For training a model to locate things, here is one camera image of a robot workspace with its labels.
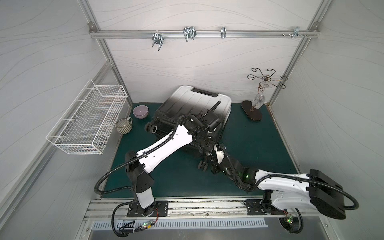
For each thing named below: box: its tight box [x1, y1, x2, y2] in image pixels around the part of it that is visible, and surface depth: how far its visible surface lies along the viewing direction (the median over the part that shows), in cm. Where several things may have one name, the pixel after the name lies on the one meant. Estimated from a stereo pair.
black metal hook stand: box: [241, 67, 288, 121], surface depth 107 cm
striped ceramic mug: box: [115, 117, 133, 135], surface depth 102 cm
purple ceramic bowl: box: [132, 105, 149, 119], surface depth 113 cm
